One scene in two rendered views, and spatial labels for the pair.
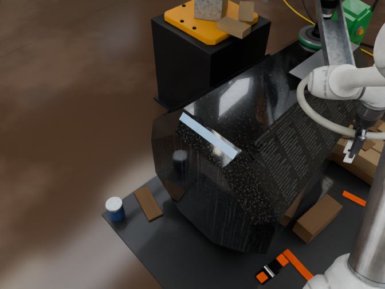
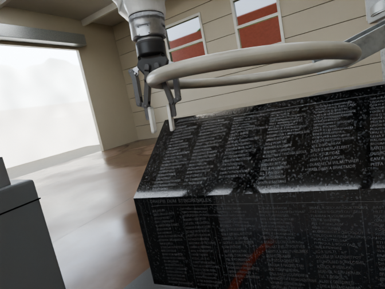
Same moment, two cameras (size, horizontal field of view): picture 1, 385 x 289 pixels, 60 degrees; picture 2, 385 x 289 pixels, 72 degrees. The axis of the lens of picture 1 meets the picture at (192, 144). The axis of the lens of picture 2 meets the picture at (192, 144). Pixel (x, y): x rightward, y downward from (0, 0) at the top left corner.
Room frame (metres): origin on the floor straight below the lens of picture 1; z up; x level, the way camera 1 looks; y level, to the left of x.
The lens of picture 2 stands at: (0.83, -1.35, 0.92)
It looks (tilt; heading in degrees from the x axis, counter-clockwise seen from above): 9 degrees down; 83
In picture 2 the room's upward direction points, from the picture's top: 11 degrees counter-clockwise
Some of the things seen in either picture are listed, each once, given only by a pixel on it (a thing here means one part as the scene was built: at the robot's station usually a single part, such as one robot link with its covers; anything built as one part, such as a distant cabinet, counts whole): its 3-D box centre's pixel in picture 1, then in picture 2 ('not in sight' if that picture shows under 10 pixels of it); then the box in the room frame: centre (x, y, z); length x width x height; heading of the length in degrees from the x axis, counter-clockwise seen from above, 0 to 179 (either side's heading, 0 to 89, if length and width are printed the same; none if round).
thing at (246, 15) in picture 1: (246, 11); not in sight; (2.18, -0.37, 0.80); 0.20 x 0.10 x 0.05; 173
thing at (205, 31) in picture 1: (211, 16); not in sight; (2.19, -0.13, 0.76); 0.49 x 0.49 x 0.05; 43
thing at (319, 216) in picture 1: (317, 218); not in sight; (1.01, -0.77, 0.07); 0.30 x 0.12 x 0.12; 129
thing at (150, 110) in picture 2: (349, 156); (152, 120); (0.83, -0.62, 0.89); 0.03 x 0.01 x 0.07; 73
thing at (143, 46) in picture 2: (364, 122); (152, 59); (0.87, -0.63, 1.05); 0.08 x 0.07 x 0.09; 163
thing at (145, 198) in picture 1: (148, 202); not in sight; (1.16, 0.29, 0.02); 0.25 x 0.10 x 0.01; 30
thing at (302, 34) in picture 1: (318, 35); not in sight; (1.73, -0.72, 0.89); 0.21 x 0.21 x 0.01
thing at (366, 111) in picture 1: (371, 106); (148, 30); (0.87, -0.63, 1.12); 0.09 x 0.09 x 0.06
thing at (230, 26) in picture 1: (233, 27); not in sight; (1.97, -0.26, 0.81); 0.20 x 0.10 x 0.05; 51
